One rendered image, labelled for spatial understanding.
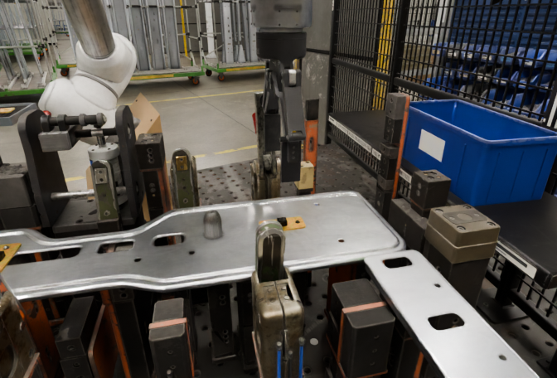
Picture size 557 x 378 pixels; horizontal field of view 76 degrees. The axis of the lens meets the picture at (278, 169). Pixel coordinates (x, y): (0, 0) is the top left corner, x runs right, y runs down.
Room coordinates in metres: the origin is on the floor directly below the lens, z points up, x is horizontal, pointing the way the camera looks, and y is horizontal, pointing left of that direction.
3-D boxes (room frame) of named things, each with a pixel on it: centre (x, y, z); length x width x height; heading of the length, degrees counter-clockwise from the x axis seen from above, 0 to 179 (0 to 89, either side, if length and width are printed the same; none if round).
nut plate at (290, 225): (0.56, -0.01, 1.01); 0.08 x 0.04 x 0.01; 103
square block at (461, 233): (0.49, -0.30, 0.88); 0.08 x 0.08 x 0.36; 13
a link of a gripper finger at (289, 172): (0.49, -0.02, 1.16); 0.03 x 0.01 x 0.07; 103
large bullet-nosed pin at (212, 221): (0.53, 0.12, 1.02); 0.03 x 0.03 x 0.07
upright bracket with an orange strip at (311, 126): (0.73, -0.07, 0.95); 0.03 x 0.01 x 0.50; 103
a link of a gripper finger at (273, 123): (0.63, 0.01, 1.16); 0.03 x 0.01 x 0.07; 103
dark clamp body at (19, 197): (0.64, 0.52, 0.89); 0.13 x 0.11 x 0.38; 13
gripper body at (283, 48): (0.56, 0.00, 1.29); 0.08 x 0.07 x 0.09; 13
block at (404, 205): (0.61, -0.27, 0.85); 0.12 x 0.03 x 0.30; 13
